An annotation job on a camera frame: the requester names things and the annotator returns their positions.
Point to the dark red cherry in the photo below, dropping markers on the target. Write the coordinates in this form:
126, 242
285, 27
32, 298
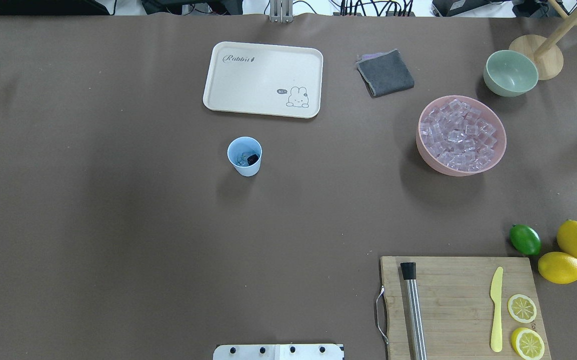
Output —
252, 159

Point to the clear ice cube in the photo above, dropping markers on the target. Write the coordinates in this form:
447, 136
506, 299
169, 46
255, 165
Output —
241, 159

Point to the light blue cup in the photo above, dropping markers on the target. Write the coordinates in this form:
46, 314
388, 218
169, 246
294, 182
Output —
245, 144

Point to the wooden stand with round base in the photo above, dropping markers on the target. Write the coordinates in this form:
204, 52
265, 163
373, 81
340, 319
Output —
544, 52

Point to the mint green bowl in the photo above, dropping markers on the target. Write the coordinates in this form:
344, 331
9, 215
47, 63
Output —
508, 73

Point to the pink bowl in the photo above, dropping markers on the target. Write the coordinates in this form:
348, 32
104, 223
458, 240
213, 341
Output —
460, 136

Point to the whole yellow lemon upper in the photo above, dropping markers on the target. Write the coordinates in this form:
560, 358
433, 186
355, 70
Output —
576, 240

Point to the whole yellow lemon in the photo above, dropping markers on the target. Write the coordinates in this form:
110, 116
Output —
576, 240
558, 267

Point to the green lime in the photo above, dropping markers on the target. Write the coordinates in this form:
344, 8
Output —
525, 239

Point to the whole yellow lemon lower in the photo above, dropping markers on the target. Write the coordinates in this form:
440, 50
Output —
558, 267

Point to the grey folded cloth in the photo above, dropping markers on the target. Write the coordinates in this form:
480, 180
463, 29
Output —
385, 73

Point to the lemon slice upper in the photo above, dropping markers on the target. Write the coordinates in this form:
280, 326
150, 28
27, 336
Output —
522, 308

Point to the lemon slice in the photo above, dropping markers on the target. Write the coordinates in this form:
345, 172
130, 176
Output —
528, 344
522, 308

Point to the bamboo cutting board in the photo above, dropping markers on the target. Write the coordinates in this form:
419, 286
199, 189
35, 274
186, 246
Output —
456, 309

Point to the lemon slice lower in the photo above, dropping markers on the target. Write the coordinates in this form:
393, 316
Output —
528, 344

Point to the yellow plastic knife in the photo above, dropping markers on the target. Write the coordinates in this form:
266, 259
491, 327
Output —
496, 295

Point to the cream rabbit serving tray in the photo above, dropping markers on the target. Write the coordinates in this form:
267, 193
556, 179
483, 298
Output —
264, 79

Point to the steel muddler black tip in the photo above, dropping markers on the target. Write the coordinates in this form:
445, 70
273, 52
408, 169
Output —
409, 273

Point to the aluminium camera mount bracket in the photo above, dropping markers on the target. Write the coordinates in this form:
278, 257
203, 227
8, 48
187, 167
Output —
281, 11

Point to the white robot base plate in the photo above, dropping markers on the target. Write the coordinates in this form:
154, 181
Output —
290, 351

